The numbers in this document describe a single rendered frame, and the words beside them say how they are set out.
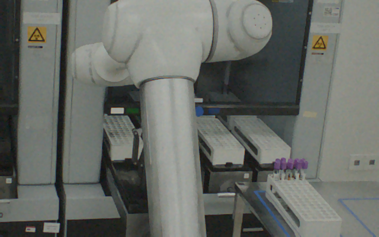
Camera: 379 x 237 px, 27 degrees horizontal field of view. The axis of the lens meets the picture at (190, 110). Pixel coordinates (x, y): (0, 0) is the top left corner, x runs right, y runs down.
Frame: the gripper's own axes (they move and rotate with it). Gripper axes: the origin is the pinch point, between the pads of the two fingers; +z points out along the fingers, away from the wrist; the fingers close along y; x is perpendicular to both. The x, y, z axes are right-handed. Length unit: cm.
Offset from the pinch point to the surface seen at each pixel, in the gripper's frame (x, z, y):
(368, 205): 17, 3, -58
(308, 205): 28.0, -3.4, -34.2
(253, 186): 1.3, 2.9, -29.4
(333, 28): -22, -39, -59
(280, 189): 18.0, -3.5, -30.5
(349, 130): -132, 35, -131
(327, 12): -22, -44, -56
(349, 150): -132, 46, -132
